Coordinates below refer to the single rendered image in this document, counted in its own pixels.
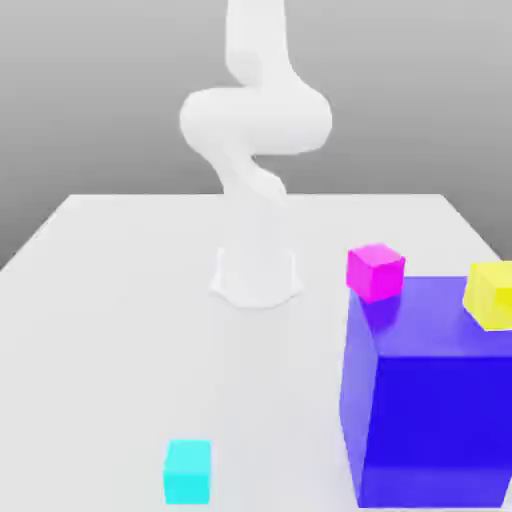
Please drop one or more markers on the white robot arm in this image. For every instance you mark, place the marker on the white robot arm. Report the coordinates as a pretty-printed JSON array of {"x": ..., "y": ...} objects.
[{"x": 256, "y": 120}]

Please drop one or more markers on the small magenta cube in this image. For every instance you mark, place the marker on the small magenta cube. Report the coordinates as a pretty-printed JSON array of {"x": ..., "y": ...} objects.
[{"x": 374, "y": 272}]

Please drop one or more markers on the small cyan cube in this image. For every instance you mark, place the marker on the small cyan cube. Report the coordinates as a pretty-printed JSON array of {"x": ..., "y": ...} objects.
[{"x": 187, "y": 472}]

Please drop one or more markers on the small yellow cube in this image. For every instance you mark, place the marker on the small yellow cube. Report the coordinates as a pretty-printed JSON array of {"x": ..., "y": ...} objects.
[{"x": 490, "y": 296}]

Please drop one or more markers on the large blue box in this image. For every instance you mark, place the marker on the large blue box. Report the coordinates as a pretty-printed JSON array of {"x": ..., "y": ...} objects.
[{"x": 436, "y": 400}]

